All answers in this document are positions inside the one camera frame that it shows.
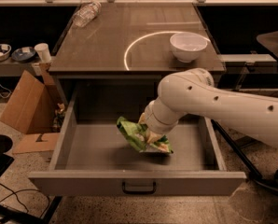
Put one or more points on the blue patterned bowl left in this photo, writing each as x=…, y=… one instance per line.
x=5, y=50

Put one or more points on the white paper cup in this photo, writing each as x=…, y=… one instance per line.
x=42, y=50

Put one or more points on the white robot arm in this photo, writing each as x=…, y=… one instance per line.
x=192, y=92

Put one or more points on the colourful snack packet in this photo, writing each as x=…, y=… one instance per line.
x=59, y=115

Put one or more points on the blue patterned bowl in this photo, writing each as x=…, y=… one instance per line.
x=5, y=50
x=23, y=55

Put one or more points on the black stand legs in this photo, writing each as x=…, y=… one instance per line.
x=270, y=185

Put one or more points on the brown cardboard box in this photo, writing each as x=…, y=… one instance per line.
x=31, y=110

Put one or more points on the blue patterned bowl right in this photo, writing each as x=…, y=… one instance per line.
x=23, y=55

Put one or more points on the clear plastic water bottle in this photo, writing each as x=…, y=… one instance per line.
x=86, y=14

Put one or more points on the grey low shelf left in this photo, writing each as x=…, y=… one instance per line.
x=10, y=68

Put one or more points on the black side table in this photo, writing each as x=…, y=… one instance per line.
x=274, y=45

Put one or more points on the white ceramic bowl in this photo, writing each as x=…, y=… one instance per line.
x=187, y=47

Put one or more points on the open grey top drawer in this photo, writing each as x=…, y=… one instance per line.
x=92, y=158

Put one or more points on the green rice chip bag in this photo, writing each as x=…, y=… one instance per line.
x=136, y=135

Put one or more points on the grey cabinet with counter top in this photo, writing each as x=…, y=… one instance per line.
x=128, y=45

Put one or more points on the black drawer handle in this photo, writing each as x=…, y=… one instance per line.
x=138, y=189

